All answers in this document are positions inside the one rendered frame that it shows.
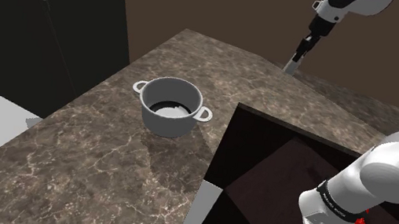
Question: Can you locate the black cabinet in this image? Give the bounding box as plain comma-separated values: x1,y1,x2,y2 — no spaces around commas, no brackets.
0,0,139,130

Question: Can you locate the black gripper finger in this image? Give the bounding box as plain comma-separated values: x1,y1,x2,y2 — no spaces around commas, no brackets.
282,30,321,79

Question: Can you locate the grey pot with two handles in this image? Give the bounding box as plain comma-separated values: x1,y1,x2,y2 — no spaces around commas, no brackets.
126,71,218,144

